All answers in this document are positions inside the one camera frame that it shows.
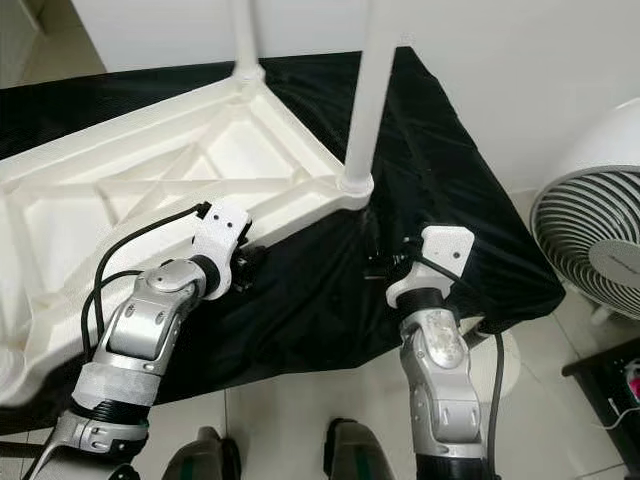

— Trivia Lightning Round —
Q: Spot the white plastic table leg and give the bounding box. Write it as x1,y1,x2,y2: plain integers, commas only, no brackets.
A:
228,0,267,83
0,350,29,407
338,0,403,197

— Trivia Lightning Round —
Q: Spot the white plastic children table top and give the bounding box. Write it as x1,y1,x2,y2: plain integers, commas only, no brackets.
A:
0,74,373,407

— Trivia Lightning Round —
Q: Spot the black table cloth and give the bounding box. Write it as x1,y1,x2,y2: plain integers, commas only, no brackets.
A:
0,45,566,431

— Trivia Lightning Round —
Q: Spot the grey robot left leg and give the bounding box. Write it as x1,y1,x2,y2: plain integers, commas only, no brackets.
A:
160,425,241,480

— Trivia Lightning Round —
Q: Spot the grey robot leg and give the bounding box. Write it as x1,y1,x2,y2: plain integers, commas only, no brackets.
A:
322,418,396,480
160,425,241,480

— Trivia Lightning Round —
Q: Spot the grey robot right leg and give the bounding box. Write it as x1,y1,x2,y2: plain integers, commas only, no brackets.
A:
322,418,396,480

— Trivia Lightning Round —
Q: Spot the black metal shelf rack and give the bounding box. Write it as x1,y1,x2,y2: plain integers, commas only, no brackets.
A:
560,338,640,446

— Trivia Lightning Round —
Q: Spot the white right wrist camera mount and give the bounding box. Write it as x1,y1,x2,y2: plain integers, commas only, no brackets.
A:
386,225,476,309

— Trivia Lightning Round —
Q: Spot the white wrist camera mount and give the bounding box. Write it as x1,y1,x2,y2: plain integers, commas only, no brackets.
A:
386,225,476,309
192,196,253,273

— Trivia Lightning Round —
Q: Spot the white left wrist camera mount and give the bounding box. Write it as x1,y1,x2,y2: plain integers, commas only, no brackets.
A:
192,196,253,273

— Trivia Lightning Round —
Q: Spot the white pedestal fan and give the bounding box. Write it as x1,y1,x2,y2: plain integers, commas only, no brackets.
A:
528,122,640,323

